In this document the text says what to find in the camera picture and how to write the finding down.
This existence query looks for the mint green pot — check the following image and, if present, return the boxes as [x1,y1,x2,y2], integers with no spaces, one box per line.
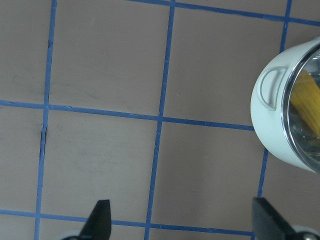
[250,37,320,174]

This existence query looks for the yellow corn cob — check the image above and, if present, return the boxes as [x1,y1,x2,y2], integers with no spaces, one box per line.
[290,70,320,137]

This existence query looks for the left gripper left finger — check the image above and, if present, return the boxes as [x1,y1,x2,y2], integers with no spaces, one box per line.
[77,199,112,240]

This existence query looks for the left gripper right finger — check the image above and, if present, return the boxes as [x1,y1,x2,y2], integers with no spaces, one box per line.
[251,197,299,240]

